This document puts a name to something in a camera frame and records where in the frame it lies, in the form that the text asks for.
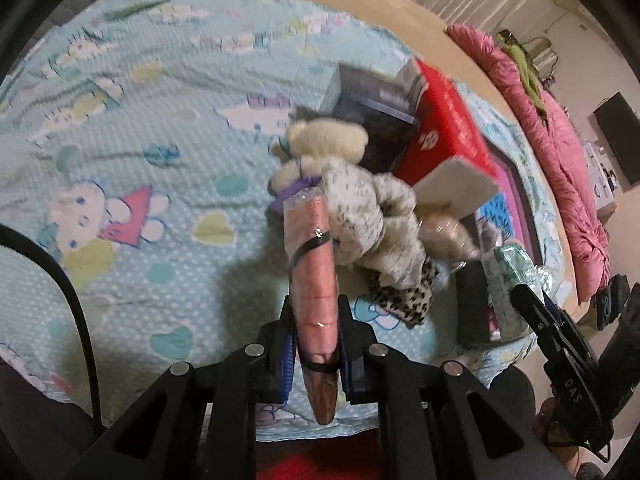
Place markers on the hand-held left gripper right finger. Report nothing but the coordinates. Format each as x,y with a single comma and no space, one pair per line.
350,370

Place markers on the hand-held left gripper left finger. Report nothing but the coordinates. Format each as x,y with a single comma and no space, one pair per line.
287,360

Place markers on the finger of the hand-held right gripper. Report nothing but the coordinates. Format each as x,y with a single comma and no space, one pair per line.
562,317
565,380

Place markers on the green tissue pack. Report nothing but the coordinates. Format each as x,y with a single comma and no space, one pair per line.
510,280

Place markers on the leopard print scrunchie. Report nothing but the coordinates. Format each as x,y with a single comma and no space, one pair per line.
405,300

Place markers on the pink roll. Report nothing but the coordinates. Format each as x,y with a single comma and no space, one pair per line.
312,270

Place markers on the floral scrunchie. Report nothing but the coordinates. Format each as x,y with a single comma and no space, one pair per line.
360,210

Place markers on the cream plush bear purple dress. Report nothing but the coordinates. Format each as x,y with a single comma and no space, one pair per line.
325,140

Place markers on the person's right forearm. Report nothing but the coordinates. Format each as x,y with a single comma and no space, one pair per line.
545,420

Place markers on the dark bag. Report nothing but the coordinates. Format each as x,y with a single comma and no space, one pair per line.
612,302

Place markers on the small black box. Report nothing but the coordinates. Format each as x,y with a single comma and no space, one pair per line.
472,305

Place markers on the pink book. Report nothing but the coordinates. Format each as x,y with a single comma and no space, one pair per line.
500,210

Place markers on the white storage box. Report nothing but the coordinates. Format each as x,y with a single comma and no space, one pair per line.
600,180

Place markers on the beige puff in plastic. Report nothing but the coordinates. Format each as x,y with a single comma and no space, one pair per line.
445,235

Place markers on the pink quilt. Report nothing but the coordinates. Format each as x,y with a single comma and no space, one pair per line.
565,160

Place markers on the black monitor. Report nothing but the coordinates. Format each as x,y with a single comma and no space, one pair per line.
620,135

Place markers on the red tissue pack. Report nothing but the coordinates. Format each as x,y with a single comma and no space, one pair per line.
445,135

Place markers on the cartoon cat printed blanket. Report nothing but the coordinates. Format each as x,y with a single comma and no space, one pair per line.
150,160

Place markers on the green garment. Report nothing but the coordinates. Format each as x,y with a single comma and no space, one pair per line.
525,70

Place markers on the beige bed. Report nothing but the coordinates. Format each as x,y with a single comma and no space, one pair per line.
400,20

